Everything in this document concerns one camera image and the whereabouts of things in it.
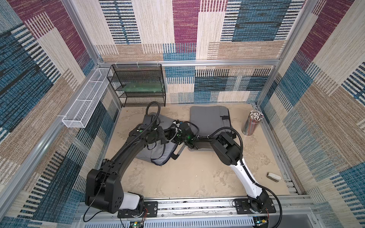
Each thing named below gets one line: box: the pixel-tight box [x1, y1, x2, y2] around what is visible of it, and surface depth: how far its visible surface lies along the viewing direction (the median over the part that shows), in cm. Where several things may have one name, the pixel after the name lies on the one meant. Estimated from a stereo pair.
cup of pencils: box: [240, 109, 265, 136], surface depth 93 cm
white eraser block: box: [266, 171, 282, 183], surface depth 83 cm
